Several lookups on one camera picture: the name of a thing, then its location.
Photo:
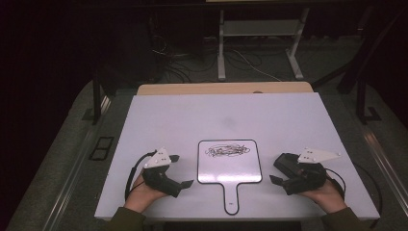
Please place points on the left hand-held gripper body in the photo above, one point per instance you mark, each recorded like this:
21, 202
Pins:
160, 181

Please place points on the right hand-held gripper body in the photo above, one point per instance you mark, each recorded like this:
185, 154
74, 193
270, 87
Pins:
308, 179

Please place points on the black whiteboard eraser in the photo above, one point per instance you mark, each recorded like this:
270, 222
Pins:
286, 164

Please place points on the person's left hand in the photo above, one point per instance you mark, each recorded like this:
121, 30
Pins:
139, 195

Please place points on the person's right hand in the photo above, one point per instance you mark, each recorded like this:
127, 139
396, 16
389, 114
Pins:
330, 197

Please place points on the black metal stand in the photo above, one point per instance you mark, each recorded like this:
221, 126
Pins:
362, 102

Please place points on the white metal stand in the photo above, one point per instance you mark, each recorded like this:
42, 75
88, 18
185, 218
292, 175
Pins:
221, 54

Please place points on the black floor frame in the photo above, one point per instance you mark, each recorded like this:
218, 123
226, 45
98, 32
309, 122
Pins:
102, 148

